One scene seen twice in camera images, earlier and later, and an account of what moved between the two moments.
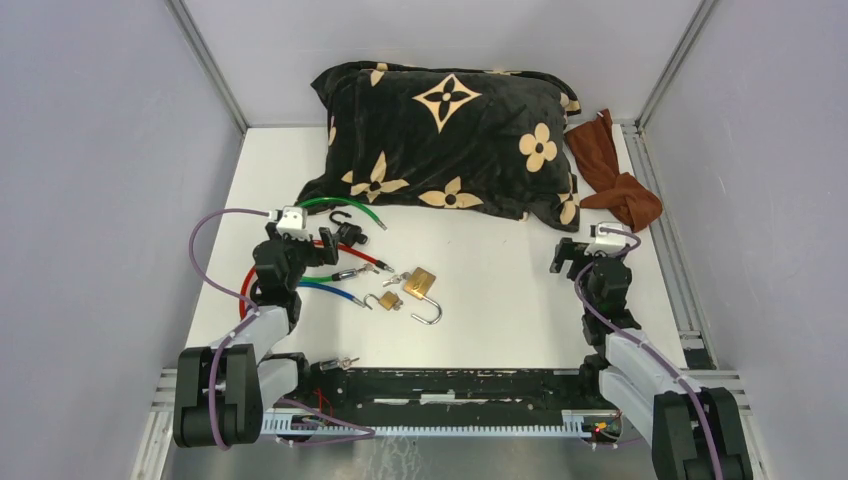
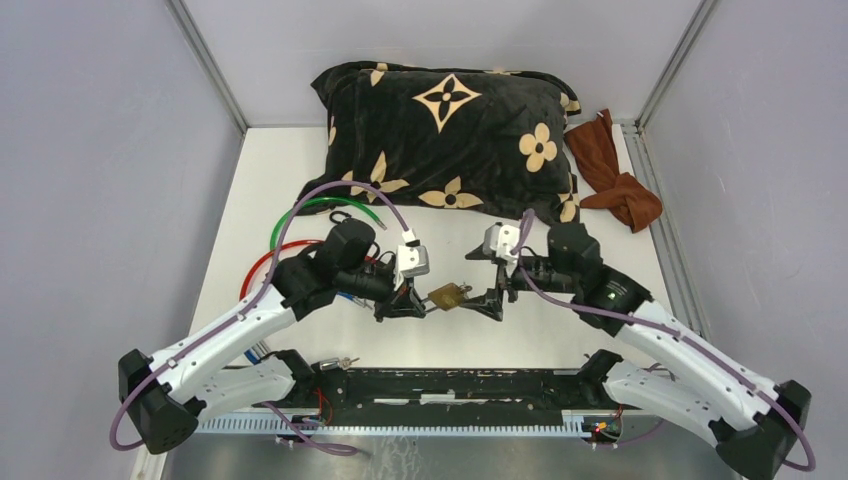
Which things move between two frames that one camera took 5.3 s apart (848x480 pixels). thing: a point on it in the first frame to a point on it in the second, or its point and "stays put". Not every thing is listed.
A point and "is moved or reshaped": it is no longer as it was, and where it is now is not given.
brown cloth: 596,144 stays put
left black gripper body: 301,254 to 370,282
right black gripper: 571,250 to 489,303
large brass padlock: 418,285 is moved or reshaped
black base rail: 418,394 stays put
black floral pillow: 448,138 stays put
